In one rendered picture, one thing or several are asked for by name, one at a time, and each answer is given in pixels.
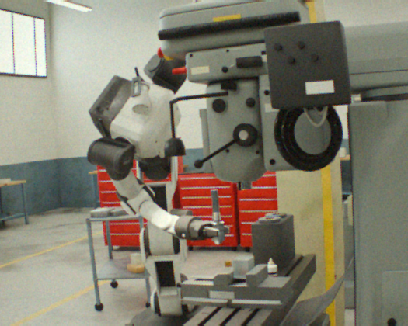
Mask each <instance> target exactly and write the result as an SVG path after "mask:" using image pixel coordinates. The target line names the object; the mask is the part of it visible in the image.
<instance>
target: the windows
mask: <svg viewBox="0 0 408 326"><path fill-rule="evenodd" d="M45 36H46V33H45V19H44V18H40V17H37V16H32V15H27V14H24V13H20V12H14V11H12V10H7V9H1V8H0V75H4V76H6V75H9V76H15V77H19V76H20V77H26V78H42V79H43V78H47V62H46V59H47V55H46V40H45Z"/></svg>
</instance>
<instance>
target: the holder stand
mask: <svg viewBox="0 0 408 326"><path fill-rule="evenodd" d="M251 231H252V241H253V243H252V250H253V256H254V262H255V267H256V265H258V264H267V265H268V262H269V261H270V258H271V259H272V261H273V262H274V264H275V265H276V266H277V270H282V269H283V268H284V267H285V266H286V265H287V264H288V263H290V262H291V260H292V259H293V258H294V257H295V233H294V215H293V214H286V213H268V214H266V216H265V217H262V218H260V219H258V221H257V222H255V223H253V224H251Z"/></svg>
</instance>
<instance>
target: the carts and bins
mask: <svg viewBox="0 0 408 326"><path fill-rule="evenodd" d="M90 213H91V217H89V218H86V222H87V230H88V238H89V253H90V257H91V261H92V275H93V278H92V280H93V283H94V287H95V291H96V305H95V309H96V310H98V311H102V310H103V304H102V303H100V298H99V284H98V280H108V279H109V280H112V281H111V284H110V285H111V286H112V287H113V288H116V287H118V286H119V284H118V281H116V280H118V279H145V282H146V290H147V298H148V301H147V303H146V307H147V308H148V307H150V306H151V295H152V294H151V286H150V282H149V277H150V273H149V272H148V271H147V269H146V268H145V264H144V262H143V260H142V255H141V254H138V253H136V254H131V257H130V258H113V252H112V244H111V236H110V229H109V221H115V220H133V219H139V224H140V232H141V230H142V229H143V228H144V219H143V218H144V217H143V216H140V215H138V214H136V215H135V216H133V217H132V216H130V215H129V214H128V213H127V212H126V211H125V210H124V208H123V207H122V206H117V207H107V206H105V207H104V208H98V209H94V210H92V211H90ZM96 221H106V237H107V245H108V252H109V256H110V260H109V261H107V262H106V263H105V265H104V266H103V267H102V268H101V269H100V271H98V272H97V273H96V260H95V252H94V247H93V243H92V229H91V222H96Z"/></svg>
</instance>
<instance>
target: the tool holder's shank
mask: <svg viewBox="0 0 408 326"><path fill-rule="evenodd" d="M211 199H212V209H213V217H212V220H213V221H214V223H220V219H221V215H220V213H219V204H218V190H217V189H215V190H211Z"/></svg>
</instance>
